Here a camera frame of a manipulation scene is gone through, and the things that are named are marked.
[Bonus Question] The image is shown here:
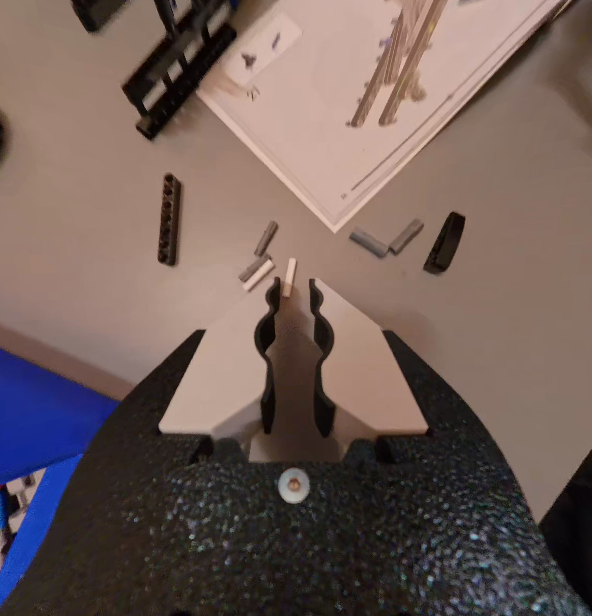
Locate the black curved toy piece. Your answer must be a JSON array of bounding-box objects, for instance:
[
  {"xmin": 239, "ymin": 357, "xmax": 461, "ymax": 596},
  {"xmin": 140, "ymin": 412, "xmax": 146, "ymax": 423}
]
[{"xmin": 423, "ymin": 212, "xmax": 466, "ymax": 276}]

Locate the black toy beam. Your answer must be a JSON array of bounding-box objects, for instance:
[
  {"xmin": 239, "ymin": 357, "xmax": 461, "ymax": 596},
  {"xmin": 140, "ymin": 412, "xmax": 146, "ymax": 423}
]
[{"xmin": 157, "ymin": 172, "xmax": 182, "ymax": 266}]

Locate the grey desk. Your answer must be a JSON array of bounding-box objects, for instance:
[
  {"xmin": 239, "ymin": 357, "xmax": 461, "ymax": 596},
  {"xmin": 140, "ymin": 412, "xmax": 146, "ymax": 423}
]
[{"xmin": 0, "ymin": 0, "xmax": 592, "ymax": 525}]

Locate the pile of toy parts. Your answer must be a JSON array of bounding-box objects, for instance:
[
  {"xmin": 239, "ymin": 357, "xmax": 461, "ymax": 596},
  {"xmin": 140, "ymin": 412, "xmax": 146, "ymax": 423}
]
[{"xmin": 0, "ymin": 474, "xmax": 42, "ymax": 583}]

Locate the toy building instruction booklet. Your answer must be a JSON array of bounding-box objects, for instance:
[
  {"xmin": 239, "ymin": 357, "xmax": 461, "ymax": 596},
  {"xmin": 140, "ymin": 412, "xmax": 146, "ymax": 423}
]
[{"xmin": 196, "ymin": 0, "xmax": 573, "ymax": 234}]

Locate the blue plastic bin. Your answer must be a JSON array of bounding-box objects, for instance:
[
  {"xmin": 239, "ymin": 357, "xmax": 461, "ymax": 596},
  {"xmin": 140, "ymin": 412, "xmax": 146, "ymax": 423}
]
[{"xmin": 0, "ymin": 343, "xmax": 121, "ymax": 590}]

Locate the grey toy pin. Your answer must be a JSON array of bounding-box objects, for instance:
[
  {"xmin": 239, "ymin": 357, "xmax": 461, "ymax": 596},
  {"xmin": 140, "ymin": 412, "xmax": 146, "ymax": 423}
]
[
  {"xmin": 238, "ymin": 256, "xmax": 270, "ymax": 283},
  {"xmin": 388, "ymin": 219, "xmax": 425, "ymax": 256},
  {"xmin": 349, "ymin": 230, "xmax": 389, "ymax": 259},
  {"xmin": 254, "ymin": 220, "xmax": 279, "ymax": 257}
]

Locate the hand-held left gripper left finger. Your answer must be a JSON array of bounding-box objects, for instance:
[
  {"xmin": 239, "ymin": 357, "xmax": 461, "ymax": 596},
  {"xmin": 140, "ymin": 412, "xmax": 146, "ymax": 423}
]
[{"xmin": 159, "ymin": 277, "xmax": 282, "ymax": 443}]

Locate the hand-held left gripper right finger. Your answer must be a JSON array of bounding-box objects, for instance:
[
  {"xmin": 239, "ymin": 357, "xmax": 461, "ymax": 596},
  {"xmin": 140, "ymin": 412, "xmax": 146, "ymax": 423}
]
[{"xmin": 308, "ymin": 278, "xmax": 429, "ymax": 443}]

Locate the grey toy chassis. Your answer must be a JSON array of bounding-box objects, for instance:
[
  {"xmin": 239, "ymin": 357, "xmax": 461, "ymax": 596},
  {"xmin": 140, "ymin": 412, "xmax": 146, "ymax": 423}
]
[{"xmin": 72, "ymin": 0, "xmax": 239, "ymax": 141}]

